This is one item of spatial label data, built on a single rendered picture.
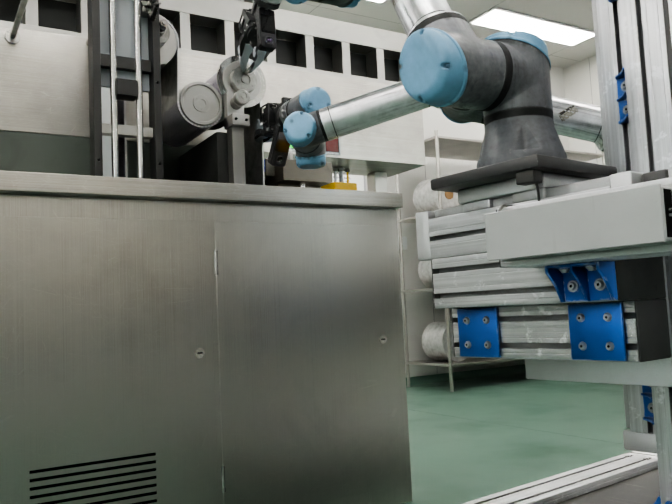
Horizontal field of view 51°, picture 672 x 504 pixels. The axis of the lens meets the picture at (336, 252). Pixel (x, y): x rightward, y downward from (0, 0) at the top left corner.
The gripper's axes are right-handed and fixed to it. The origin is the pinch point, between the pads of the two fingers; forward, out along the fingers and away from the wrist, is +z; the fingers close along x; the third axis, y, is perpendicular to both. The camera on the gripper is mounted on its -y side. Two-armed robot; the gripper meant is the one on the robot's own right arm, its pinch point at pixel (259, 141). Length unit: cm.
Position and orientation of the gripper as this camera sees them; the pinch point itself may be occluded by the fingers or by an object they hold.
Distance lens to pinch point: 203.3
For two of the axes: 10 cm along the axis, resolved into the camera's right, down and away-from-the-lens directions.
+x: -8.6, 0.0, -5.1
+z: -5.1, 1.0, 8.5
